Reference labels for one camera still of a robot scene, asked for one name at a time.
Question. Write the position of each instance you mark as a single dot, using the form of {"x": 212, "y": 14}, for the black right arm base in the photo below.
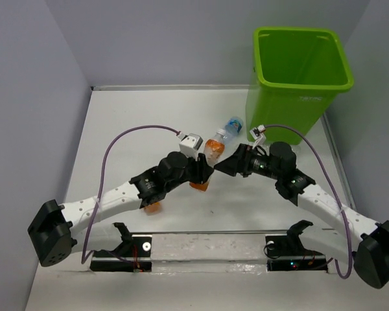
{"x": 286, "y": 252}

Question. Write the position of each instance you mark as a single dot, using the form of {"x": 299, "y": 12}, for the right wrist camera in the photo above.
{"x": 258, "y": 135}

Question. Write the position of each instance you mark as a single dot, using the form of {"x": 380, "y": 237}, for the blue cap water bottle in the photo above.
{"x": 232, "y": 129}

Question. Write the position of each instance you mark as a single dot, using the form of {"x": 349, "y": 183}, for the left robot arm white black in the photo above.
{"x": 59, "y": 230}

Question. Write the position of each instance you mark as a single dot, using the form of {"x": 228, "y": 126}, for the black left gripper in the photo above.
{"x": 201, "y": 170}

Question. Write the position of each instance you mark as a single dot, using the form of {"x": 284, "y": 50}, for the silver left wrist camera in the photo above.
{"x": 190, "y": 144}

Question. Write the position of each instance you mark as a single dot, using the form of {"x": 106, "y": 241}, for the green plastic bin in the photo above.
{"x": 297, "y": 73}

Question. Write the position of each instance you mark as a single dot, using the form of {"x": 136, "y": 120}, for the tall orange label bottle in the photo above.
{"x": 213, "y": 149}

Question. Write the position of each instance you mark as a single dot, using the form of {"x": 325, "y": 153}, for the short orange bottle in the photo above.
{"x": 153, "y": 209}

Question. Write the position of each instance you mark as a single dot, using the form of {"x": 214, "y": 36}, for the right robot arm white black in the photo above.
{"x": 356, "y": 238}

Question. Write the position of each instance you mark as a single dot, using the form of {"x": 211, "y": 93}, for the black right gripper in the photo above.
{"x": 238, "y": 161}

